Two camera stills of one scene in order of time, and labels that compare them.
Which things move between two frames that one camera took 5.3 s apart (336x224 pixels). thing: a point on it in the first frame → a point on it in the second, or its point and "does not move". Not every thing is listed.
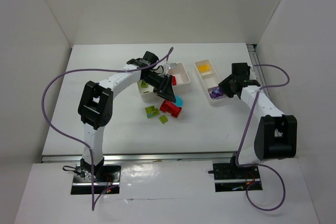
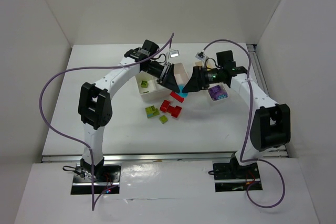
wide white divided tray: [177, 70] does not move
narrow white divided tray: [210, 79] does not move
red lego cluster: [170, 107] does not move
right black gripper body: [229, 85] → [202, 77]
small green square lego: [163, 119] does not move
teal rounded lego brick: [179, 101] → [184, 95]
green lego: [143, 84] does not move
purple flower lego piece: [217, 91] → [222, 96]
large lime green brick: [151, 112] does not move
